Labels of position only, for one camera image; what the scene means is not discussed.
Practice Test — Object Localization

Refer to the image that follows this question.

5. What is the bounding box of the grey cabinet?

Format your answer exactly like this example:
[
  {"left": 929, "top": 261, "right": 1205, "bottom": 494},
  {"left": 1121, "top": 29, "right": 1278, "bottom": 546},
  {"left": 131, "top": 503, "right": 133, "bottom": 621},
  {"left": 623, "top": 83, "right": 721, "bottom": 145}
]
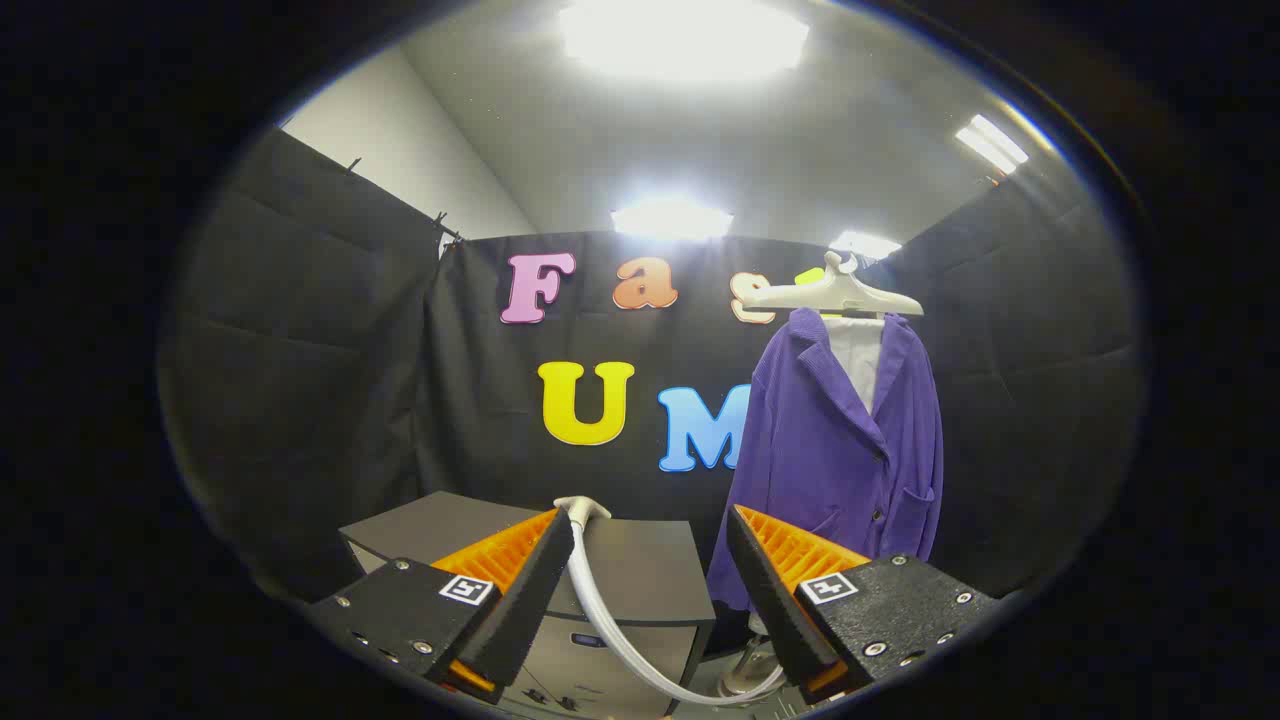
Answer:
[{"left": 338, "top": 490, "right": 717, "bottom": 720}]

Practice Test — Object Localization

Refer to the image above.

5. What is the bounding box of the white garment steamer hose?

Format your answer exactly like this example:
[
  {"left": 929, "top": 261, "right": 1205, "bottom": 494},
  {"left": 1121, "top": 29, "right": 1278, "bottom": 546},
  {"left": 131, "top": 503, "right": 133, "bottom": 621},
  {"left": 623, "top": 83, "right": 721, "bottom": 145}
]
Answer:
[{"left": 563, "top": 515, "right": 789, "bottom": 707}]

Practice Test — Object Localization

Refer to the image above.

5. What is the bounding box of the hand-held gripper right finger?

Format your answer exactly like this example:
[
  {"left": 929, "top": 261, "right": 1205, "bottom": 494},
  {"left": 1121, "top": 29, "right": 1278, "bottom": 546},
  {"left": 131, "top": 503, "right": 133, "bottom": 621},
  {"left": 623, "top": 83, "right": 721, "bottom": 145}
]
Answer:
[{"left": 725, "top": 503, "right": 1001, "bottom": 706}]

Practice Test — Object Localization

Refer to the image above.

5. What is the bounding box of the white plastic clothes hanger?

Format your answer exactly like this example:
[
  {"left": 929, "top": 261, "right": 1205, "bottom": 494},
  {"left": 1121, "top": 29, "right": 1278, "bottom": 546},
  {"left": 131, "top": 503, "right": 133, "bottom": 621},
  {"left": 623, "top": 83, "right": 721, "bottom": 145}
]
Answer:
[{"left": 742, "top": 250, "right": 925, "bottom": 323}]

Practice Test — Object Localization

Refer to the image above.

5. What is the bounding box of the white shirt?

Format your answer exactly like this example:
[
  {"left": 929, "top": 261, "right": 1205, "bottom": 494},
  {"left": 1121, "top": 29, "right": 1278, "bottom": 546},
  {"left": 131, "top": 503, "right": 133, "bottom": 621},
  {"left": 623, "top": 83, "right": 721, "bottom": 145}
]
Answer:
[{"left": 825, "top": 315, "right": 886, "bottom": 416}]

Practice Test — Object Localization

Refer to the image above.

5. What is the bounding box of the black backdrop cloth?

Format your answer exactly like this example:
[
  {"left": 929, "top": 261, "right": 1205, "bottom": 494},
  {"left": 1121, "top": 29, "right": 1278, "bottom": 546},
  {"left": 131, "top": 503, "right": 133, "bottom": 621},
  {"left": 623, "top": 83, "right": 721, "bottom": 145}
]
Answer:
[{"left": 158, "top": 128, "right": 1146, "bottom": 611}]

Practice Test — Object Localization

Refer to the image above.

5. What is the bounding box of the double ceiling light panel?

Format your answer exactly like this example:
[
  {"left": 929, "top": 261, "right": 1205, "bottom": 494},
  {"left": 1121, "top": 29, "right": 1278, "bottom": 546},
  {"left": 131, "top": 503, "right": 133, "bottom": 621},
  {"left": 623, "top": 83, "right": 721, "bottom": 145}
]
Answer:
[{"left": 955, "top": 113, "right": 1029, "bottom": 176}]

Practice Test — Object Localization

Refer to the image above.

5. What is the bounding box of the purple corduroy jacket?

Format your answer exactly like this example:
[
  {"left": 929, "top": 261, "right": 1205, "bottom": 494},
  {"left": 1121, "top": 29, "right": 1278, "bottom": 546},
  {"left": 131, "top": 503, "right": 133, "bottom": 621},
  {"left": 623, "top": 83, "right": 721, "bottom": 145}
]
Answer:
[{"left": 706, "top": 308, "right": 944, "bottom": 613}]

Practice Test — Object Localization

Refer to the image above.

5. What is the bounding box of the large ceiling light panel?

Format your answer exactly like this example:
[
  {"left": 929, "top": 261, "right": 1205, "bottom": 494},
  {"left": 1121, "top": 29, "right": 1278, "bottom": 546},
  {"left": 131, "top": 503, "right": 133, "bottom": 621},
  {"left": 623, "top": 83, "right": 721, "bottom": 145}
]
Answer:
[{"left": 560, "top": 0, "right": 811, "bottom": 83}]

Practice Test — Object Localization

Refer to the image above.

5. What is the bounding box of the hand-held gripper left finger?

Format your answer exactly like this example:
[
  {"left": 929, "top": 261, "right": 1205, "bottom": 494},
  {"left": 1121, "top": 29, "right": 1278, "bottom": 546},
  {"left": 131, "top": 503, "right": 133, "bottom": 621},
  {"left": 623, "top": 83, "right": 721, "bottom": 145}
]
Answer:
[{"left": 308, "top": 508, "right": 577, "bottom": 706}]

